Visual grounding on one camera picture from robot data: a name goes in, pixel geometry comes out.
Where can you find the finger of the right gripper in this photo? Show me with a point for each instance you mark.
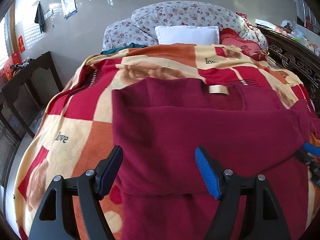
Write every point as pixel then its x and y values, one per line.
pixel 314 150
pixel 308 160

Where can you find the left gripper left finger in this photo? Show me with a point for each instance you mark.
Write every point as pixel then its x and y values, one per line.
pixel 55 217

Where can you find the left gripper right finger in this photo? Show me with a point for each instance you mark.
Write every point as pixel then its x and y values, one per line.
pixel 263 217

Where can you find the maroon fleece garment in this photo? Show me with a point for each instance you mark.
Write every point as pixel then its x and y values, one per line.
pixel 160 123

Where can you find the red orange love blanket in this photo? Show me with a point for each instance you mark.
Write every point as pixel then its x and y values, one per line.
pixel 76 129

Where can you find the carved dark wooden headboard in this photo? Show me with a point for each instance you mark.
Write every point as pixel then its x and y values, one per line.
pixel 295 57

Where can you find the red pink embroidered pillow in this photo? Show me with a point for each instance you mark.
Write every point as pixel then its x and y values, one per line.
pixel 250 48

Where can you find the clutter on headboard shelf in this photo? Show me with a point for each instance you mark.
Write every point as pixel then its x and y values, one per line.
pixel 293 31

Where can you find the dark wooden side table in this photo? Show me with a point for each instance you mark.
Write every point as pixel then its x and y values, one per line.
pixel 10 90

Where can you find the white pillow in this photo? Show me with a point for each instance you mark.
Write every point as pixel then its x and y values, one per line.
pixel 188 35

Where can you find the red gift box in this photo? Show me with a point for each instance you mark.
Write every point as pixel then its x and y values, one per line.
pixel 13 59

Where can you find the floral quilt bundle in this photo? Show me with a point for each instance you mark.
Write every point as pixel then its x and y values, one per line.
pixel 140 27

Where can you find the teal cloth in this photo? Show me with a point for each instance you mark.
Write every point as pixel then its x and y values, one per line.
pixel 114 50

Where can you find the dark cloth on hook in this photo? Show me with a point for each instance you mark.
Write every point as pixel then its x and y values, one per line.
pixel 39 18

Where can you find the red wall sticker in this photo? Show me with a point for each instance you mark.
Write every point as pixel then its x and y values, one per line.
pixel 21 44

